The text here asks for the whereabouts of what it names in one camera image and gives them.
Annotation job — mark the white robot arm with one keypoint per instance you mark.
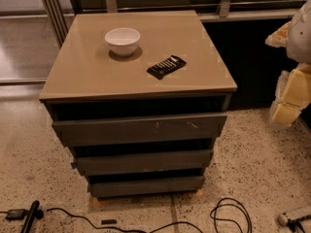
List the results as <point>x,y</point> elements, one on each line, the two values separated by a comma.
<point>298,46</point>

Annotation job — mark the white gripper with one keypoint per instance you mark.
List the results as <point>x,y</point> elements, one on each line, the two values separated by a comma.
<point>300,38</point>

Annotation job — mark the white ceramic bowl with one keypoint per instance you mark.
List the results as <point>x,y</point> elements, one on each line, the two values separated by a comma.
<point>122,41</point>

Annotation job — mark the grey middle drawer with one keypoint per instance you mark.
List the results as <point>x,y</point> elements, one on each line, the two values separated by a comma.
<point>143,162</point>

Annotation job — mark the grey top drawer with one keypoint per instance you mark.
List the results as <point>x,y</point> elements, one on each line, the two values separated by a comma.
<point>138,129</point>

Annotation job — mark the grey bottom drawer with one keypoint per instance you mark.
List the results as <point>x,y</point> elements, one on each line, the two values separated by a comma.
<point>116,189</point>

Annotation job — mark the black snack bar wrapper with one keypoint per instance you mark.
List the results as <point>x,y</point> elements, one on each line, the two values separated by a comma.
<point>166,67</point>

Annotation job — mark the small black floor block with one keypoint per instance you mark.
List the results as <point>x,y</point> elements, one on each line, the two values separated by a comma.
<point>108,221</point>

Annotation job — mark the black power adapter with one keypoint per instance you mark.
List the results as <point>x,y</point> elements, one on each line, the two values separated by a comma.
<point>16,214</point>

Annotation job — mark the grey drawer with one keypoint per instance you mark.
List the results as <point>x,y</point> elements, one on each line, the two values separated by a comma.
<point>116,189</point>
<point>138,129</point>
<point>143,162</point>

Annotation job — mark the white power strip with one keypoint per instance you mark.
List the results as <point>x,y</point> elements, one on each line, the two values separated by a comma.
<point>299,214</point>

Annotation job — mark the beige top drawer cabinet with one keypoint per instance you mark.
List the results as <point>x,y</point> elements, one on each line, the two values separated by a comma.
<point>88,81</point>

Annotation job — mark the black bar device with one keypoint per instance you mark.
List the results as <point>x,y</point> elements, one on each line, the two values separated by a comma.
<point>34,213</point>

